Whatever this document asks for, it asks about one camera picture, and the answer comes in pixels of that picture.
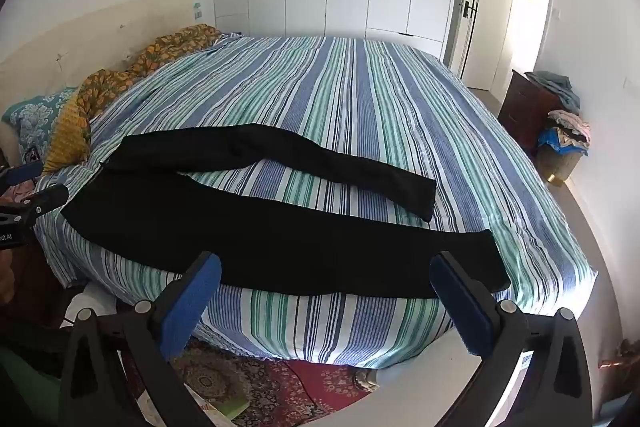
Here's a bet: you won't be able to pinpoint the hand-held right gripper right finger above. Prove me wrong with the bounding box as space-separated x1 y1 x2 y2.
429 251 593 427

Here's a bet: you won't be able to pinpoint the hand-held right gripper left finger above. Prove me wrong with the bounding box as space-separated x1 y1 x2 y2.
59 251 222 427

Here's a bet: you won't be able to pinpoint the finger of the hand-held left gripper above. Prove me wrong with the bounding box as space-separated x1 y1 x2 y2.
20 183 69 225
0 161 45 190

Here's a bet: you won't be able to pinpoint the black pants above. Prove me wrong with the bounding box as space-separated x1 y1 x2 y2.
60 123 512 300

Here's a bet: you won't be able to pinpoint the pink cloth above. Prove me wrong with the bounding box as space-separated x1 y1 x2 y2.
5 182 38 202

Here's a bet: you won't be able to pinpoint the teal patterned pillow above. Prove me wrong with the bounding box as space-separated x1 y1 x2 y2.
2 88 76 158

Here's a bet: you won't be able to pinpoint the yellow dotted pillow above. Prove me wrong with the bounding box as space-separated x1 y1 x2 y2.
42 99 92 172

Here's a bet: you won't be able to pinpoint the white bed base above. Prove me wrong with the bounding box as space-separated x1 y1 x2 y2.
65 279 531 390

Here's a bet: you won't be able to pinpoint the green book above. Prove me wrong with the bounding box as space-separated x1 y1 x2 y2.
197 394 251 420

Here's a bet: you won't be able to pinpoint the red patterned rug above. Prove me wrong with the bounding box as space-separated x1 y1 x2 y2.
120 339 386 427

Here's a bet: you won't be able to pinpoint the beige padded headboard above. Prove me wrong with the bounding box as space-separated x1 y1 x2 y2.
0 0 201 108

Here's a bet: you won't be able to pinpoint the orange floral blanket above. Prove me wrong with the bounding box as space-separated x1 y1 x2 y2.
77 24 223 118

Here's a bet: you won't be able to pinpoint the round laundry basket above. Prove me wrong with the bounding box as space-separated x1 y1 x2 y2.
536 142 583 185

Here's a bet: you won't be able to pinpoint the pile of mixed clothes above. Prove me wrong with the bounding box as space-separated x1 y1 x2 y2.
537 108 592 156

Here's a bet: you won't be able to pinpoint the dark wooden dresser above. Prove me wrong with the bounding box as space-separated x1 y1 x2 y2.
497 69 556 152

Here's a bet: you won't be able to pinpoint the blue green striped bedspread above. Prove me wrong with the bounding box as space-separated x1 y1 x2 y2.
35 34 598 370

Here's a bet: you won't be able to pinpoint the blue grey cloth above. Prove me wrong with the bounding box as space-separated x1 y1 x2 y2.
525 71 581 115

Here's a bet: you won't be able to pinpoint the white door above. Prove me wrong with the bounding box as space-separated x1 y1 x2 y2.
457 0 518 92

